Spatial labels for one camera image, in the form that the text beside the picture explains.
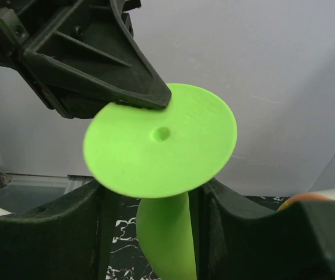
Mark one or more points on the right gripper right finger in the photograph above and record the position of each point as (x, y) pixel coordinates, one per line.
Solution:
(236, 238)

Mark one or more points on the green wine glass front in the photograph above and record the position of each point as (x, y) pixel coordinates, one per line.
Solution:
(159, 156)

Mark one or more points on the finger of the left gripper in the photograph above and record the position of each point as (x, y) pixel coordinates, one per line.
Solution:
(74, 98)

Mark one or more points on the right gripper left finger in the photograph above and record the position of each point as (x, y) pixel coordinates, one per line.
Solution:
(67, 238)

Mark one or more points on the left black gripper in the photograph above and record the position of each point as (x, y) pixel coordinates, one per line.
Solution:
(82, 48)

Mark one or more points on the round cream drawer cabinet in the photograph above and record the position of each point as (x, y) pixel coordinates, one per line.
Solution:
(325, 195)

